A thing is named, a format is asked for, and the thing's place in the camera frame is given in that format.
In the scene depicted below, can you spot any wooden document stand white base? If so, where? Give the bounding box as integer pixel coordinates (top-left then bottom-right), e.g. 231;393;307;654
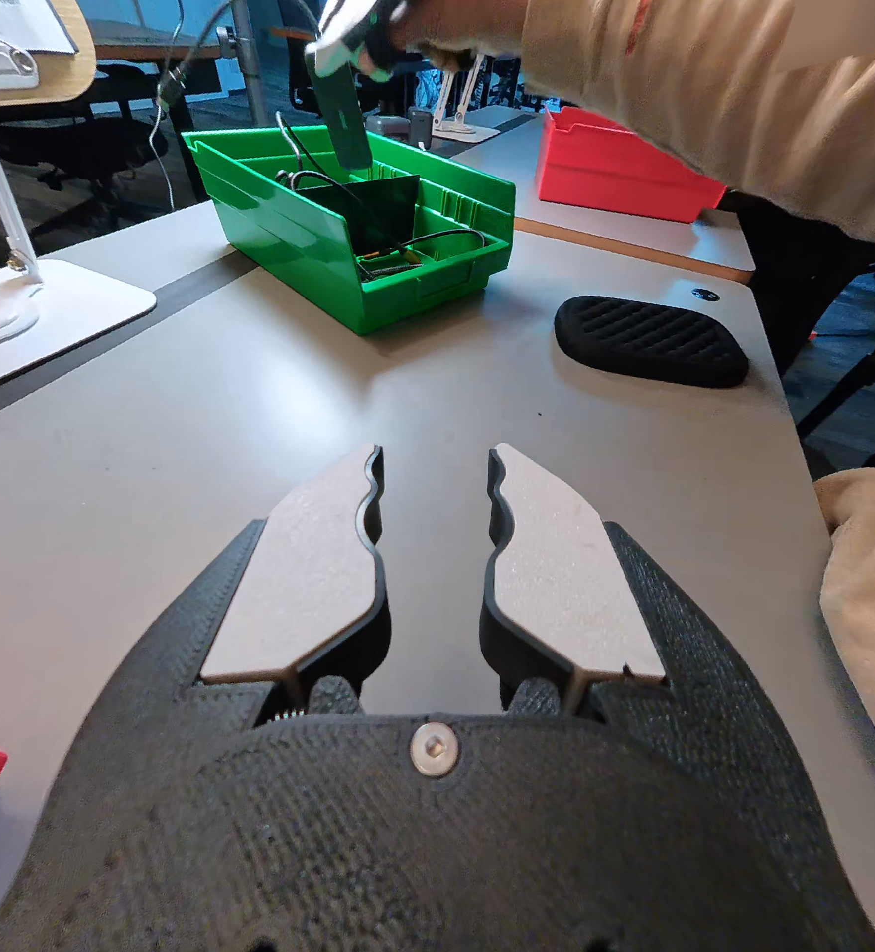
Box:
0;0;159;400

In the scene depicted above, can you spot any person's right hand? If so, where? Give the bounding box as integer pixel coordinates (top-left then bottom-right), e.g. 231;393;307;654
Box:
391;0;531;75

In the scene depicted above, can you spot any printed instruction poster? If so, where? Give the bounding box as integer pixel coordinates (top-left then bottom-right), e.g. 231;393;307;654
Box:
0;0;80;57

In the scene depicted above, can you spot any black office chair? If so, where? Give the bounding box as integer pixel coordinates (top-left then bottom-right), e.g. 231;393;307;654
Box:
0;63;171;235

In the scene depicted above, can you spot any grey metal pole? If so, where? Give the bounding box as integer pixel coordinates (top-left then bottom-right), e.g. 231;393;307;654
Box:
216;0;269;129

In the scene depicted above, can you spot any hanging thin grey cable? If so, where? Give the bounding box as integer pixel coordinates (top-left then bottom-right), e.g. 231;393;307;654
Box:
147;0;239;214

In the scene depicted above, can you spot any green plastic bin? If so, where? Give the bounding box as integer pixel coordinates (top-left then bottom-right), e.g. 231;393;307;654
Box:
182;124;518;337

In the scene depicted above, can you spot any thick black hub cable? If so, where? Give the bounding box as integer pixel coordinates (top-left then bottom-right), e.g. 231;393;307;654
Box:
274;110;379;246

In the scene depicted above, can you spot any person's right forearm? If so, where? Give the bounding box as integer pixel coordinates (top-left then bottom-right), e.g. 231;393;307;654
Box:
519;0;875;248

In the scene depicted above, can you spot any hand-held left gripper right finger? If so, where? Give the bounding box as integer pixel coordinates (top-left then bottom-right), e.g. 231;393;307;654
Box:
481;444;668;716

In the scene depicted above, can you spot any black bin divider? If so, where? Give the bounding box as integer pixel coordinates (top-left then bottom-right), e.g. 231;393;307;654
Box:
296;175;421;257

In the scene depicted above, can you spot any black USB hub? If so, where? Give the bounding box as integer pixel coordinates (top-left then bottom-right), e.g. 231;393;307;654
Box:
305;43;374;172

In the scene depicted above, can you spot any black wrist rest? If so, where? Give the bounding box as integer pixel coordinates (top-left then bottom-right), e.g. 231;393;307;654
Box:
554;295;750;390

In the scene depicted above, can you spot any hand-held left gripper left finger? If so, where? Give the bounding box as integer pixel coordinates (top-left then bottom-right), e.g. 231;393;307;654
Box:
199;445;392;711

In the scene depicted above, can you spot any black tripod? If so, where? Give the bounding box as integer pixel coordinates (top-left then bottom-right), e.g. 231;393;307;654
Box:
795;312;875;470

